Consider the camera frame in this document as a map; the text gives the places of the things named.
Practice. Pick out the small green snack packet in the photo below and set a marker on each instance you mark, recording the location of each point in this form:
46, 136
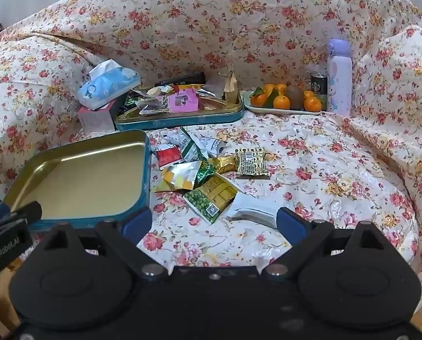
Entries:
205, 173

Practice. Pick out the dark green snack packet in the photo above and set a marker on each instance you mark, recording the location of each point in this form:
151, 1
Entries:
129, 102

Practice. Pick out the purple and white thermos bottle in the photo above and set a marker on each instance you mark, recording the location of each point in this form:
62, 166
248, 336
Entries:
338, 78

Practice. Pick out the gold foil snack packet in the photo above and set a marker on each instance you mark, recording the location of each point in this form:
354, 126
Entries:
225, 163

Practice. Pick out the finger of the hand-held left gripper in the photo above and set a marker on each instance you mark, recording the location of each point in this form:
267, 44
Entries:
21, 214

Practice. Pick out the red and white snack packet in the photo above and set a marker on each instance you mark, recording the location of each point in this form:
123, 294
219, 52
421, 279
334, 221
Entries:
168, 156

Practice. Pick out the pink cardboard box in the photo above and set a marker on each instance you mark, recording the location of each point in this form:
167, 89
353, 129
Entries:
95, 118

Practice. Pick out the blue tissue pack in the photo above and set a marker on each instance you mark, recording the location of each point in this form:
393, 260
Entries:
108, 83

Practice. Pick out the gold and black patterned packet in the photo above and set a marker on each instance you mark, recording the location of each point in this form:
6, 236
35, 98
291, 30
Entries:
251, 163

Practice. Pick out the brown kiwi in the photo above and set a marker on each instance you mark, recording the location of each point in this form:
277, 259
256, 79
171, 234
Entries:
295, 95

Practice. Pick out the brown paper bag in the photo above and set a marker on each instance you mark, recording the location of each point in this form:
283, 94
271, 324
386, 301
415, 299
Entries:
230, 85

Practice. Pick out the pink snack packet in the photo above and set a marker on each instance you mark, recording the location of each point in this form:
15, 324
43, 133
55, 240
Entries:
184, 102

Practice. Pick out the black flat box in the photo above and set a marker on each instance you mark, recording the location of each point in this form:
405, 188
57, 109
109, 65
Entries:
180, 78

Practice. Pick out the crumpled white wrapper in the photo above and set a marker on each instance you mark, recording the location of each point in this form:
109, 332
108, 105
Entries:
157, 90

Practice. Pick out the silver snack packet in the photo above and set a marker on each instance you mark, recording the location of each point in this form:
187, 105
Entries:
150, 108

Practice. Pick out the teal tin tray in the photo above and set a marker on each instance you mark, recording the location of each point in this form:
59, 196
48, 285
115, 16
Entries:
182, 122

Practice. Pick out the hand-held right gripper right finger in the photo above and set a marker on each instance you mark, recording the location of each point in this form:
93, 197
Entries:
289, 225

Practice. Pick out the black drink can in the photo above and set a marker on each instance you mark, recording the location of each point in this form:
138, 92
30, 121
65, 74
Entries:
319, 85

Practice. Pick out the plate of oranges and kiwi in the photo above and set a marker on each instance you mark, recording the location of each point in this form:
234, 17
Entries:
281, 102

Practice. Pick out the yellow and white snack packet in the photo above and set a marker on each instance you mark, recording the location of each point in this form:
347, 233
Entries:
179, 180

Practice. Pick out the large green and gold packet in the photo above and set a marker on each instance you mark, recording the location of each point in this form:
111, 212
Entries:
214, 194

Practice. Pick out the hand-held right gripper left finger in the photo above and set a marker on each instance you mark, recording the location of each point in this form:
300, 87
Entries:
138, 224

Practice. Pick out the floral sofa cover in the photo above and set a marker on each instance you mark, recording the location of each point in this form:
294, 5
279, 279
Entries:
232, 24

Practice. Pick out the pale green plate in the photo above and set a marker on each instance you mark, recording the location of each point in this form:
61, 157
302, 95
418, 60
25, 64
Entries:
267, 111

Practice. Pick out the grey foil pouch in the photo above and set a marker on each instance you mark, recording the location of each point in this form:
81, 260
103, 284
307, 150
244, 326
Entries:
215, 85

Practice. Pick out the teal tin box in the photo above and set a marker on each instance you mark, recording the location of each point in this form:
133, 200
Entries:
83, 180

